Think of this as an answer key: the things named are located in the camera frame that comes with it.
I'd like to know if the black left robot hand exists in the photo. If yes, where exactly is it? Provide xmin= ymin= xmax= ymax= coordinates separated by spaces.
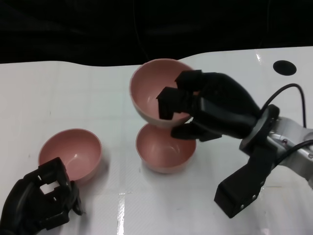
xmin=0 ymin=157 xmax=86 ymax=235

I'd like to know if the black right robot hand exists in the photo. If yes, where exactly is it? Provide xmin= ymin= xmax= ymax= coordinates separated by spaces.
xmin=156 ymin=70 xmax=261 ymax=142

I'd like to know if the pink plastic bowl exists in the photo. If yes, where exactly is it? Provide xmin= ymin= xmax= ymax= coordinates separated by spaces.
xmin=38 ymin=128 xmax=103 ymax=186
xmin=129 ymin=58 xmax=196 ymax=129
xmin=135 ymin=123 xmax=197 ymax=174

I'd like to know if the black round table grommet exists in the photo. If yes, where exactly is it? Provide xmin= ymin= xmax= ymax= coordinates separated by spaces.
xmin=273 ymin=60 xmax=297 ymax=76

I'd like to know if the black backdrop cloth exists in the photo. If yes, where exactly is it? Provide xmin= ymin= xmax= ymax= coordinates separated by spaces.
xmin=0 ymin=0 xmax=313 ymax=67

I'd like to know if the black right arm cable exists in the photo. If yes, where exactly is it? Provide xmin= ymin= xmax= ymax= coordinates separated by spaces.
xmin=259 ymin=83 xmax=313 ymax=167

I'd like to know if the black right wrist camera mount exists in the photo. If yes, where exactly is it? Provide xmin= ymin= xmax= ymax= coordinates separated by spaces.
xmin=214 ymin=104 xmax=281 ymax=218

